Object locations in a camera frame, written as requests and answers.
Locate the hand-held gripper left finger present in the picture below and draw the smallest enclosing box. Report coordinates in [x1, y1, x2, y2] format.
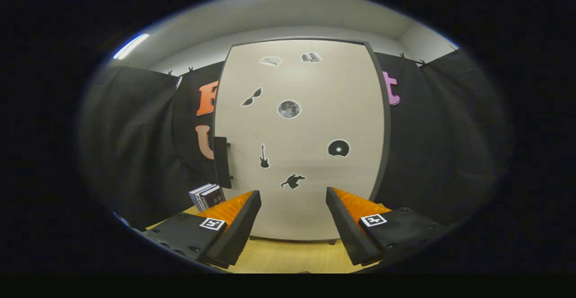
[145, 190, 262, 269]

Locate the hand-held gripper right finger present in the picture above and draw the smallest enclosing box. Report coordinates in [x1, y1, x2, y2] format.
[325, 187, 450, 267]

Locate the black door handle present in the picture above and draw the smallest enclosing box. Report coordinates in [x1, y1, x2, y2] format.
[213, 136, 233, 189]

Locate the white cabinet door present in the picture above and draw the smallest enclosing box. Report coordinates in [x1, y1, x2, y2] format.
[214, 39, 387, 241]

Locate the grey cabinet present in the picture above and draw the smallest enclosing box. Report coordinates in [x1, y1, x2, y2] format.
[224, 36, 392, 245]

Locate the black backdrop cloth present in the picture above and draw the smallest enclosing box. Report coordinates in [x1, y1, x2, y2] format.
[79, 48, 507, 231]

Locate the long ceiling light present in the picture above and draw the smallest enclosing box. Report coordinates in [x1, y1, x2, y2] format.
[112, 34, 150, 60]

